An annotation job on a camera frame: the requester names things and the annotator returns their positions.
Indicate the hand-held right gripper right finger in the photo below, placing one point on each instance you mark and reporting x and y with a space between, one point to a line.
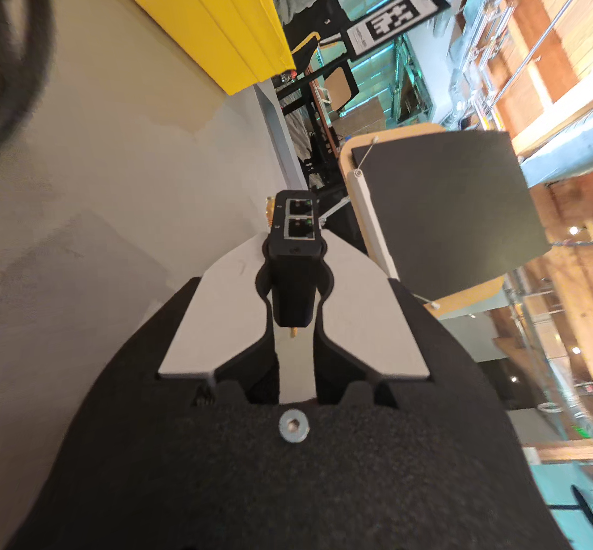
370 323

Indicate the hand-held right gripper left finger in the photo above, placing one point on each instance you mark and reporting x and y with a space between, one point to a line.
217 323

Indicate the black ethernet adapter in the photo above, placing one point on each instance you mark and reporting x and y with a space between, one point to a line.
294 290

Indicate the yellow plastic bin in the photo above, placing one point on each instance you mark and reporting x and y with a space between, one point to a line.
208 12

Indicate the silver ribbed ventilation duct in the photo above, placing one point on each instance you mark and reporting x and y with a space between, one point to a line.
556 156

